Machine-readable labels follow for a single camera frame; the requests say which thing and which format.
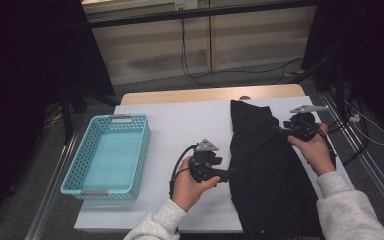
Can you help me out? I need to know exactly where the narrow black curtain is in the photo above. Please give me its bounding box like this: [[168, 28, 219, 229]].
[[301, 0, 384, 141]]

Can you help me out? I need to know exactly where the large black curtain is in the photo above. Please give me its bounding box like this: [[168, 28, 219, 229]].
[[0, 0, 116, 223]]

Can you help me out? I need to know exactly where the black tripod stand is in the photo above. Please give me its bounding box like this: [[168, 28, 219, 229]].
[[58, 83, 122, 146]]

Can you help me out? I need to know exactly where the black hanging cable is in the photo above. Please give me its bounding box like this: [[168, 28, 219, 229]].
[[179, 18, 220, 89]]

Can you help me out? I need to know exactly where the bundle of black cables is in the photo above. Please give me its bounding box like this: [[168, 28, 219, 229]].
[[324, 88, 371, 167]]

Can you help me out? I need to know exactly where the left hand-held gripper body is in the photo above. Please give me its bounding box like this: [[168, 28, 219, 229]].
[[188, 138, 231, 184]]

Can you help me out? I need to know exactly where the black garment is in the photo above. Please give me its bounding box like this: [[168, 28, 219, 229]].
[[229, 99, 324, 240]]

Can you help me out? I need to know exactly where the long aluminium floor rail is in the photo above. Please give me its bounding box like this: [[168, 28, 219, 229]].
[[319, 91, 384, 218]]

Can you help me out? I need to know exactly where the person's right hand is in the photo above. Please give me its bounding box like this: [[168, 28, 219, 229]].
[[287, 123, 338, 177]]

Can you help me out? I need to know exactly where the short aluminium floor rail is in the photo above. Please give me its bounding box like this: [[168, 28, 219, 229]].
[[24, 126, 81, 240]]

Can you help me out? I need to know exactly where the yellow cable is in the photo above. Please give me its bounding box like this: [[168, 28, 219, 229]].
[[43, 103, 64, 126]]

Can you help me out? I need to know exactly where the hand-held gripper cable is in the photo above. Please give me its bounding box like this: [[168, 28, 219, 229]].
[[168, 143, 198, 200], [313, 123, 338, 168]]

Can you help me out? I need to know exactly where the white wall socket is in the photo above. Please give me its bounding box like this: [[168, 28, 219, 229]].
[[174, 0, 200, 10]]

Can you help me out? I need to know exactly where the black floor cable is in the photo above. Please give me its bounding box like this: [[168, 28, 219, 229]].
[[193, 57, 304, 85]]

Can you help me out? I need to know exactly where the black horizontal bar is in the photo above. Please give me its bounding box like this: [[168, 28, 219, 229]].
[[88, 0, 318, 29]]

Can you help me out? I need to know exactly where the black metal stand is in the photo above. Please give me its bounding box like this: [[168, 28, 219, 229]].
[[289, 53, 348, 116]]

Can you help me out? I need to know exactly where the person's left hand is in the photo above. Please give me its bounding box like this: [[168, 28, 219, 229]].
[[171, 156, 222, 213]]

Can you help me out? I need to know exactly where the right hand-held gripper cable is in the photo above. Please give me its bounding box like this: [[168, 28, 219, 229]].
[[313, 123, 338, 168]]

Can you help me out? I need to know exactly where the white table cover sheet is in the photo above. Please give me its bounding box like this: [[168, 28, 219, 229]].
[[74, 95, 356, 233]]

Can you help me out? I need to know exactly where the white floor cable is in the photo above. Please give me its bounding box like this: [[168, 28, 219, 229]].
[[344, 99, 384, 147]]

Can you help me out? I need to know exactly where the light blue plastic basket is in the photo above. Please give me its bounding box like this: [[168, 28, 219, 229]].
[[59, 113, 152, 202]]

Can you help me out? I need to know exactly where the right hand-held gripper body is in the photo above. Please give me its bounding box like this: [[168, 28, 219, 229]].
[[282, 104, 331, 143]]

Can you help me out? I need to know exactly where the left hand-held gripper cable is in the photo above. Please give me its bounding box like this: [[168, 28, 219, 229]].
[[168, 143, 198, 200]]

